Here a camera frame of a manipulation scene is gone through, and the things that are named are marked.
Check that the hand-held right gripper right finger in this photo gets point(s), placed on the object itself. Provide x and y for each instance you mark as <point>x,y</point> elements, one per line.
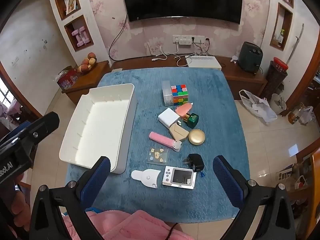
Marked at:
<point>226,177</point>

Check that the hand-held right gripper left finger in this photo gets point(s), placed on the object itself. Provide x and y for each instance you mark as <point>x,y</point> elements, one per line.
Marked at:
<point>100,175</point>

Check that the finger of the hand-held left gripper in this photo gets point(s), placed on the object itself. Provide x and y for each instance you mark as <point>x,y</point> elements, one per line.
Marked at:
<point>42,127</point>
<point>20,128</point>

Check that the black charger plug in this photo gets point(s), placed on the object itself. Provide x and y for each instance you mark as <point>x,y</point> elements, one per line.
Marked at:
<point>196,162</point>

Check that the white digital camera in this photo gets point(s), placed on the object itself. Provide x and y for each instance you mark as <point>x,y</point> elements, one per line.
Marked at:
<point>178,177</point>

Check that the white plastic storage box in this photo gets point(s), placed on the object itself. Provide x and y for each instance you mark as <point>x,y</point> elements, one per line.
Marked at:
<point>100,120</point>

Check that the green bottle with gold cap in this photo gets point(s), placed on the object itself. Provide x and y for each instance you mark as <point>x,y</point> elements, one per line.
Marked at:
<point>193,120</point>

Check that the pink hair roller brush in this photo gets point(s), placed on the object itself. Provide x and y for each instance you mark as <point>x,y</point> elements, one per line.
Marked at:
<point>160,138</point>

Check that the person's left hand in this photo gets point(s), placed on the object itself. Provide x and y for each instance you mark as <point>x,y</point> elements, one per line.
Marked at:
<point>18,207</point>

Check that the small blue clip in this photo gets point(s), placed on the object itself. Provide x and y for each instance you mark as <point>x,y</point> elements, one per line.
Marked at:
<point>202,174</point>

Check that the white plastic scraper tool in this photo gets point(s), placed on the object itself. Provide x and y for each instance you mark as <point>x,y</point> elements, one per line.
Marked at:
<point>145,176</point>

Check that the round gold compact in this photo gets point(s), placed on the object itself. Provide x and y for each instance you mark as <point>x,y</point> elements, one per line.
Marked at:
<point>196,137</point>

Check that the red tissue packet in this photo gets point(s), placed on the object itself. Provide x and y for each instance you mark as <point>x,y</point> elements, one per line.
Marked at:
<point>66,81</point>

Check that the pink quilted jacket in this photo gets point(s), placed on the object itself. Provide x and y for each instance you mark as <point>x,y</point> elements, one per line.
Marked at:
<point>125,226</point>

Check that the blue plush blanket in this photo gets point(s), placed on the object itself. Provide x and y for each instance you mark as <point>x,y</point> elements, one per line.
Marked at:
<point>142,135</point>

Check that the printed cardboard box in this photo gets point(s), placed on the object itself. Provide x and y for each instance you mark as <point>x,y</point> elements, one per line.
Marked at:
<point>285,172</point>

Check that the clear packet of charms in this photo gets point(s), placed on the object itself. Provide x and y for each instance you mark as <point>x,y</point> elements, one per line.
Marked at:
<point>156,156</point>

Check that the wooden side table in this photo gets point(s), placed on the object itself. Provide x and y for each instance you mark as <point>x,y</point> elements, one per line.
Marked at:
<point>87,80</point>

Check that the beige envelope-shaped case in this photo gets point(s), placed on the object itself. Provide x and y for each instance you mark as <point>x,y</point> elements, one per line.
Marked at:
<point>178,132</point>

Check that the large white plastic bag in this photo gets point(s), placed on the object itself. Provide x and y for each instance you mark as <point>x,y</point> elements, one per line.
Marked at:
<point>260,110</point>

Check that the basket of peaches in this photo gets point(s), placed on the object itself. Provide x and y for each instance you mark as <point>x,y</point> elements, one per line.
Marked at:
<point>87,62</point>

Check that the pink oval sponge case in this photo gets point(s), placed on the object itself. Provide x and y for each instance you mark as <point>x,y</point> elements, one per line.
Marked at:
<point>183,110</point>

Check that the white charger block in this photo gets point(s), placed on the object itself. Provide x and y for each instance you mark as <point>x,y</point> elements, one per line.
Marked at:
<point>168,116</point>

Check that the white trash bin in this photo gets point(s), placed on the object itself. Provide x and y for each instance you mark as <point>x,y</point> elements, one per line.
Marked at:
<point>277,105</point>

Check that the cooking oil bottle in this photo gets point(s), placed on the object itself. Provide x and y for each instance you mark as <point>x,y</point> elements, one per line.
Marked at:
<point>293,116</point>

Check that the colourful puzzle cube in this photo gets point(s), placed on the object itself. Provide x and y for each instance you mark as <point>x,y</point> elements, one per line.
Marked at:
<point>179,93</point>

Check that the wooden television cabinet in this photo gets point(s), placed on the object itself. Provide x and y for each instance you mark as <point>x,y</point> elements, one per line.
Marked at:
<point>240,80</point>

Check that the clear plastic box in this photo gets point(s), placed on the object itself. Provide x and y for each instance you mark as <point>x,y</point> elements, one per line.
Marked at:
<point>167,95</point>

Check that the small white plastic bag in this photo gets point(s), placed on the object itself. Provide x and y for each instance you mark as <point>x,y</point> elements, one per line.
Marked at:
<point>307,113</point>

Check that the dark tall vase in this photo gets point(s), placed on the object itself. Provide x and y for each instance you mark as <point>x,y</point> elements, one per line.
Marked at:
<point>273,80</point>

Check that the white router box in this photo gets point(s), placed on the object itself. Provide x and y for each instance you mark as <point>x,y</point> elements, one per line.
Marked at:
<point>203,63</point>

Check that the dark green air fryer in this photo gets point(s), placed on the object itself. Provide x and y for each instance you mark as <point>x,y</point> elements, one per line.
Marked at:
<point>247,57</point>

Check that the framed photo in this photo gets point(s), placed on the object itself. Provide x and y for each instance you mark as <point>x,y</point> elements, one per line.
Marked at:
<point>71,3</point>

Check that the white power strip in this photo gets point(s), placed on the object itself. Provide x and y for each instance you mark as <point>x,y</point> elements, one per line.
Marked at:
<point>186,39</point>

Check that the grey long sword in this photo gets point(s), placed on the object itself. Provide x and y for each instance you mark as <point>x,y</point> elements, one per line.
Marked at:
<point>297,42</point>

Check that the white wall switch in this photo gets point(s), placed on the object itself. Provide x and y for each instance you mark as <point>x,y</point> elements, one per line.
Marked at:
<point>15,61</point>

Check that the wooden wall niche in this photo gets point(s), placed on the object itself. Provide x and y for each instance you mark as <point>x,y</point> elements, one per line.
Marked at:
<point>287,30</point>
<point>68,17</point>
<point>75,48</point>

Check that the white wall socket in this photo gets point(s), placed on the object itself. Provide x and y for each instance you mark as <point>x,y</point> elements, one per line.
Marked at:
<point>176,39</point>
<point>198,39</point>

